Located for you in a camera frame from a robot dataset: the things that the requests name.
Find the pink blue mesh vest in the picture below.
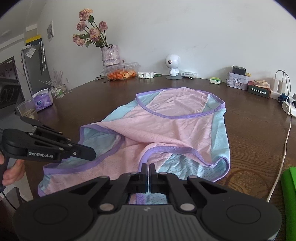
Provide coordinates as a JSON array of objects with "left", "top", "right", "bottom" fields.
[{"left": 38, "top": 87, "right": 230, "bottom": 196}]

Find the person's left hand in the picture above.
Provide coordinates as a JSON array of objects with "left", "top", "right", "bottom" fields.
[{"left": 2, "top": 159, "right": 25, "bottom": 186}]

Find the clear plastic drink cup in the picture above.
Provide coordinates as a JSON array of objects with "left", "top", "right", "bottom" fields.
[{"left": 16, "top": 98, "right": 39, "bottom": 120}]

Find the purple tissue pack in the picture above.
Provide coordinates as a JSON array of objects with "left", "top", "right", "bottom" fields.
[{"left": 33, "top": 88, "right": 53, "bottom": 112}]

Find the grey refrigerator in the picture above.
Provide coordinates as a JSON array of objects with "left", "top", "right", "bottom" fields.
[{"left": 21, "top": 40, "right": 50, "bottom": 95}]

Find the clear box of oranges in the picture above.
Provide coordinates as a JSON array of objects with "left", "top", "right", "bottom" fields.
[{"left": 102, "top": 62, "right": 139, "bottom": 81}]

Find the lavender textured vase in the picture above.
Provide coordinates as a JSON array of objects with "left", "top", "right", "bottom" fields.
[{"left": 101, "top": 45, "right": 120, "bottom": 67}]

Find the dried pink flower bouquet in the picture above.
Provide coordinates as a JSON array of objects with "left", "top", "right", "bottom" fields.
[{"left": 72, "top": 8, "right": 108, "bottom": 48}]

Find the white clip gadget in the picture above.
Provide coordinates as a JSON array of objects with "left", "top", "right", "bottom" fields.
[{"left": 138, "top": 72, "right": 155, "bottom": 79}]

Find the white flat remote device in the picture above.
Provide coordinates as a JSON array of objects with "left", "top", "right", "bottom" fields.
[{"left": 180, "top": 72, "right": 197, "bottom": 78}]

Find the green white small box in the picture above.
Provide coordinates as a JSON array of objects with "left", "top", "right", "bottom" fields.
[{"left": 209, "top": 77, "right": 221, "bottom": 85}]

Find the green object at edge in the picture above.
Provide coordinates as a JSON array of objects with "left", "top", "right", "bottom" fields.
[{"left": 281, "top": 167, "right": 296, "bottom": 241}]

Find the white illustrated tin box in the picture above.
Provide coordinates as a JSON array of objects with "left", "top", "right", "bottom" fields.
[{"left": 226, "top": 72, "right": 249, "bottom": 90}]

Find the dark green labelled box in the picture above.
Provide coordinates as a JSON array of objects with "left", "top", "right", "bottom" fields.
[{"left": 247, "top": 81, "right": 271, "bottom": 98}]

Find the black power adapter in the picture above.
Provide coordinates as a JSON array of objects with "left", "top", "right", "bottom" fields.
[{"left": 232, "top": 66, "right": 246, "bottom": 76}]

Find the snack packet on box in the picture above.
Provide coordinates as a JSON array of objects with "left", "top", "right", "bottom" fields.
[{"left": 253, "top": 80, "right": 270, "bottom": 89}]

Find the white power strip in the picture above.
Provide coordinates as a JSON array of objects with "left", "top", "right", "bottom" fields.
[{"left": 281, "top": 101, "right": 296, "bottom": 118}]

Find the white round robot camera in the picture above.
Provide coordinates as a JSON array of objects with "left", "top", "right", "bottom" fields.
[{"left": 165, "top": 54, "right": 183, "bottom": 80}]

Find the white wall charger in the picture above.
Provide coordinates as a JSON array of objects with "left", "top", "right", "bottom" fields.
[{"left": 271, "top": 78, "right": 287, "bottom": 94}]

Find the white charging cable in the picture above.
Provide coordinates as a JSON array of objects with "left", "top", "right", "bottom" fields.
[{"left": 266, "top": 69, "right": 293, "bottom": 202}]

